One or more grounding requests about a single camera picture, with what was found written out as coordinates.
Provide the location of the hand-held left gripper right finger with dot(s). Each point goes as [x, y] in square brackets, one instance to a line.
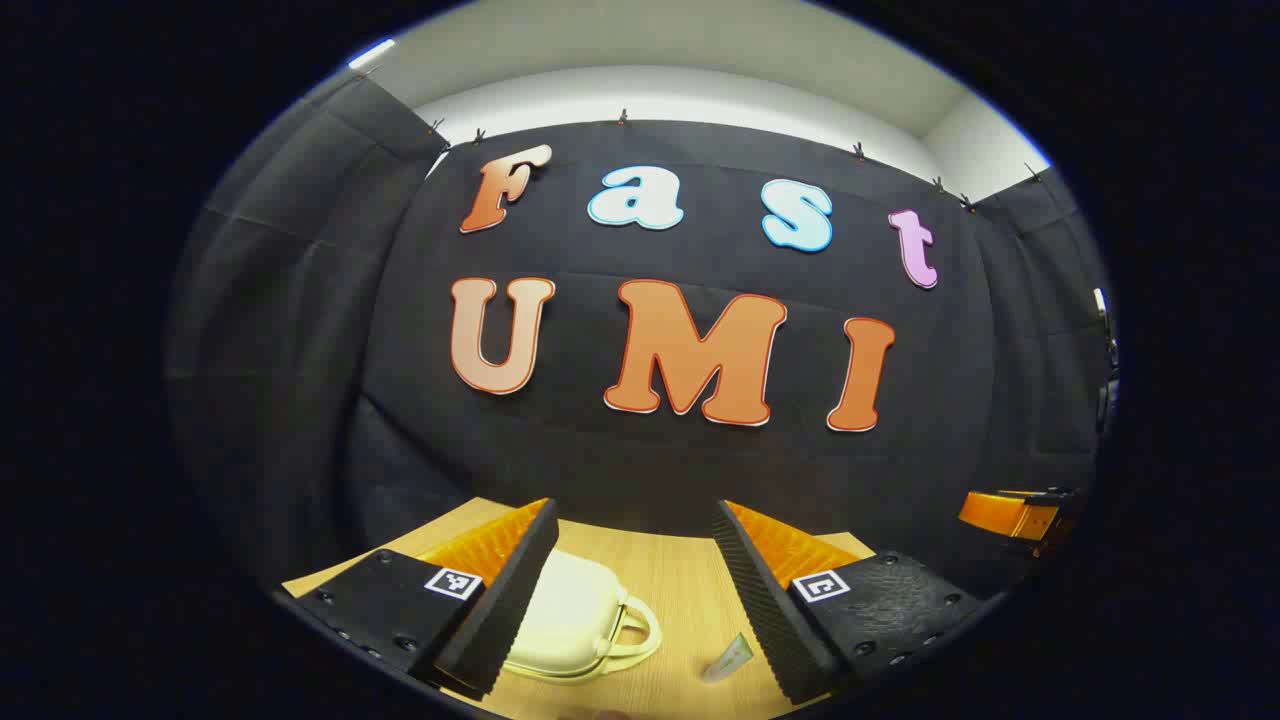
[760, 600]

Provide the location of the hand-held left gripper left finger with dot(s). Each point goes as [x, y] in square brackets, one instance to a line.
[510, 600]

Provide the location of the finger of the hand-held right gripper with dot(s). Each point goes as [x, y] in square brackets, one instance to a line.
[1005, 515]

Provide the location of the pale yellow suitcase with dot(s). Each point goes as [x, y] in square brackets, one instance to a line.
[570, 610]

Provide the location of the ceiling light panel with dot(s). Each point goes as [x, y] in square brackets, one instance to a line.
[371, 53]

